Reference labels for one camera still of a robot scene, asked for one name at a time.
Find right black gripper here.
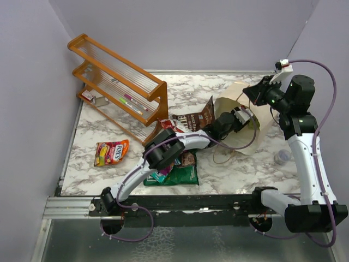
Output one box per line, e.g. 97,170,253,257
244,75,292,113

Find beige paper bag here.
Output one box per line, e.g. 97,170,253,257
214,81,274,156

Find brown sea salt bag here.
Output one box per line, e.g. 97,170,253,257
171,97,215,132

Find green chips bag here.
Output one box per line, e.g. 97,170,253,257
143,150,199,186

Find red chips bag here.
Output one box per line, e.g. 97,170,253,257
160,119,185,133

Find teal snack bag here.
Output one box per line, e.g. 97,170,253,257
151,171,169,183

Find orange red snack bag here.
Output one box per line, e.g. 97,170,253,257
94,139,129,166

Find yellow green snack bag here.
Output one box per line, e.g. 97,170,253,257
247,115,260,131

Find purple snack bag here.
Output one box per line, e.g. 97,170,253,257
159,162,176,176

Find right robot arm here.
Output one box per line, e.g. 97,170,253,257
243,75,348,233

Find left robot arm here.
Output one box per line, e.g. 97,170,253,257
100,106,257,216

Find small clear purple cup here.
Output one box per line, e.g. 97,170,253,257
274,150,292,165

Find orange wooden shelf rack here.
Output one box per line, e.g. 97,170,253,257
67,34,169,145

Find pink marker pen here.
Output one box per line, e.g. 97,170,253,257
124,94,149,111

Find green marker pen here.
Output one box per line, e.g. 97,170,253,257
119,98,143,115

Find red white small box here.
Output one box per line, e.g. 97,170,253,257
81,90,95,102

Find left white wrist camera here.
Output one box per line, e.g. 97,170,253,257
233,106,254,124

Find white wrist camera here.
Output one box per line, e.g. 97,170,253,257
269,59,293,84
233,106,254,124

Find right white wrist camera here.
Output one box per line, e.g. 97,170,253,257
269,59,293,84

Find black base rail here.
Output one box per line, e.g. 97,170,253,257
54,188,317,229

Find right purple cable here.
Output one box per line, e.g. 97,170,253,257
249,58,339,248

